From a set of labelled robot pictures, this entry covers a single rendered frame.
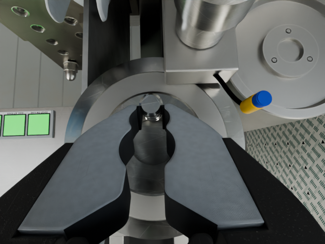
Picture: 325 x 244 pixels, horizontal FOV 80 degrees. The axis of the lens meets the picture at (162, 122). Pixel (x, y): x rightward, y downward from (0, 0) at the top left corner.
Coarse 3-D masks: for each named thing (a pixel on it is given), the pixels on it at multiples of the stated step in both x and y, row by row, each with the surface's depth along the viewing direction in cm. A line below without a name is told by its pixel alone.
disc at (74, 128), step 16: (128, 64) 17; (144, 64) 17; (160, 64) 17; (96, 80) 17; (112, 80) 17; (80, 96) 17; (96, 96) 16; (224, 96) 16; (80, 112) 16; (224, 112) 16; (80, 128) 16; (240, 128) 16; (240, 144) 16; (128, 224) 15; (144, 224) 15; (160, 224) 15
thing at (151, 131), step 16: (160, 96) 14; (112, 112) 14; (192, 112) 14; (144, 128) 14; (160, 128) 14; (144, 144) 14; (160, 144) 14; (144, 160) 14; (160, 160) 14; (128, 176) 14; (144, 176) 14; (160, 176) 14; (144, 192) 13; (160, 192) 13
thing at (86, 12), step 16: (112, 0) 28; (96, 16) 20; (112, 16) 27; (96, 32) 20; (112, 32) 27; (96, 48) 20; (112, 48) 27; (128, 48) 40; (96, 64) 20; (112, 64) 26
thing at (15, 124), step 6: (6, 120) 49; (12, 120) 49; (18, 120) 49; (24, 120) 49; (6, 126) 48; (12, 126) 48; (18, 126) 48; (6, 132) 48; (12, 132) 48; (18, 132) 48
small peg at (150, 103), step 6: (144, 96) 11; (150, 96) 11; (156, 96) 11; (144, 102) 11; (150, 102) 11; (156, 102) 11; (144, 108) 11; (150, 108) 11; (156, 108) 11; (144, 114) 12; (150, 114) 11; (156, 114) 11; (150, 120) 13; (156, 120) 14
